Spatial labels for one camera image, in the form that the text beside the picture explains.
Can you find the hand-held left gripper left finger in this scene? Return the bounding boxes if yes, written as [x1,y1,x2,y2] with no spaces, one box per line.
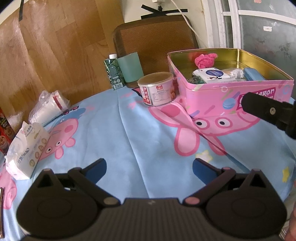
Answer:
[34,158,121,206]

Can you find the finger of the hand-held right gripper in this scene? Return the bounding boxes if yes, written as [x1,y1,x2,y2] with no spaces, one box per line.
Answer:
[241,92,287,127]

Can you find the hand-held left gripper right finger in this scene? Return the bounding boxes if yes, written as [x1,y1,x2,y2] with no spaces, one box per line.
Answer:
[183,158,270,206]

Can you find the blue glasses case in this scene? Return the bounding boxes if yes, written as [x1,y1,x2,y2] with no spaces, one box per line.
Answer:
[243,67,267,81]

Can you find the clear plastic swab box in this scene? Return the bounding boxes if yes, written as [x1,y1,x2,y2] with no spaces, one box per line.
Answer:
[221,68,245,81]

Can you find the pink printed tin box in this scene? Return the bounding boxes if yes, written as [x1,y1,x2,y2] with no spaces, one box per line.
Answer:
[167,48,295,119]

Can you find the white blue wipes pack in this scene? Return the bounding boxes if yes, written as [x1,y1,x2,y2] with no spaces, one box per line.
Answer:
[193,67,234,83]

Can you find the white green printed pack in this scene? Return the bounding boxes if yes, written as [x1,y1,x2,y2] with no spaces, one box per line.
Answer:
[187,77,206,85]

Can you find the pink fluffy cloth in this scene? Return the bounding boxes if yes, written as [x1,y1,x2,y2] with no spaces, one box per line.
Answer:
[194,52,219,69]

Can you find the printed blue blanket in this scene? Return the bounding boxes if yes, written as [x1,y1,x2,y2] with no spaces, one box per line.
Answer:
[0,81,296,239]

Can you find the white tissue pack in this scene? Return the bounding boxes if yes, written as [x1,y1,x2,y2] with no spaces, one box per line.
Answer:
[5,121,51,180]

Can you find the plastic bag of paper cups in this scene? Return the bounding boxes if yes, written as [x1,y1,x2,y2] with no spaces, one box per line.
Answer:
[28,90,71,125]

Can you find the round pink label can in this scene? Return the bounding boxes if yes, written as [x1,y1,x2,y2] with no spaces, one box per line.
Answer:
[137,72,176,107]

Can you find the red snack box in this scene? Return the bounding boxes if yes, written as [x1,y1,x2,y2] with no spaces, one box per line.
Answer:
[0,106,16,155]

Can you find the green drink carton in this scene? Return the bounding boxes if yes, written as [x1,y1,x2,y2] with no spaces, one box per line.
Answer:
[103,54,126,91]

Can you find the teal box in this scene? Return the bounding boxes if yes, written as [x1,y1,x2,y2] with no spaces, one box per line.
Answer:
[117,52,144,83]

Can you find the wooden board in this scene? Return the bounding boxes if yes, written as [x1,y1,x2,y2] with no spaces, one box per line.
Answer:
[0,0,126,118]

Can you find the black tape cross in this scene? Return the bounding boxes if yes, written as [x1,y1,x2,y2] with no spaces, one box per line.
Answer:
[141,4,189,18]

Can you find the white window frame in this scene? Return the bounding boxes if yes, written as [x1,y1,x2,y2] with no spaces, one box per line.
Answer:
[203,0,296,78]

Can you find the white cable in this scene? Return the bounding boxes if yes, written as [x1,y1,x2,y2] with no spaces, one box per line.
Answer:
[170,0,210,49]

